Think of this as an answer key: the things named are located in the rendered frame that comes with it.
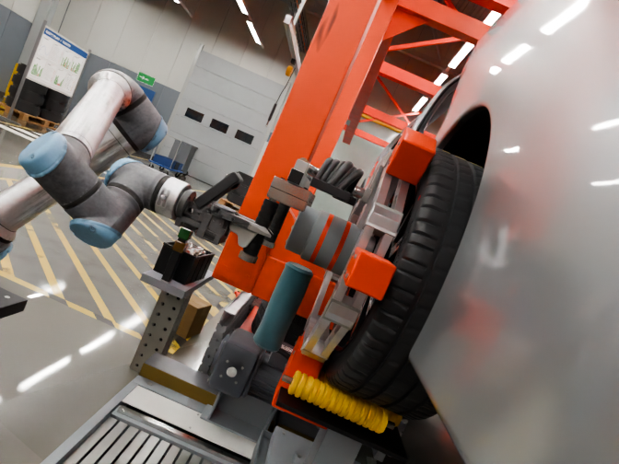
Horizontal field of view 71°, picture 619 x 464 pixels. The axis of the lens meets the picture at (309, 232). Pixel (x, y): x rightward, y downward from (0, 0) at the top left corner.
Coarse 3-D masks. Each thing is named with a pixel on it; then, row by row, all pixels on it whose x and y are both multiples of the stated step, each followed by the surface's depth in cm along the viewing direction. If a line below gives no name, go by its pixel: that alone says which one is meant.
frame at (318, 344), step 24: (384, 168) 100; (384, 192) 91; (384, 216) 87; (360, 240) 87; (384, 240) 87; (336, 288) 91; (312, 312) 127; (336, 312) 88; (312, 336) 97; (336, 336) 94
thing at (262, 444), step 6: (264, 432) 144; (270, 432) 144; (264, 438) 143; (270, 438) 144; (258, 444) 136; (264, 444) 140; (258, 450) 132; (264, 450) 137; (252, 456) 137; (258, 456) 133; (264, 456) 134; (252, 462) 127; (258, 462) 130; (264, 462) 131
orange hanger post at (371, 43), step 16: (384, 0) 338; (384, 16) 338; (368, 32) 340; (384, 32) 339; (368, 48) 340; (368, 64) 341; (352, 80) 342; (352, 96) 343; (336, 112) 344; (336, 128) 345; (320, 144) 346; (320, 160) 347
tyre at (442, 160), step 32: (448, 160) 96; (448, 192) 87; (416, 224) 84; (448, 224) 84; (416, 256) 82; (448, 256) 82; (416, 288) 81; (384, 320) 83; (416, 320) 82; (352, 352) 90; (384, 352) 86; (352, 384) 95; (384, 384) 91; (416, 384) 88; (416, 416) 96
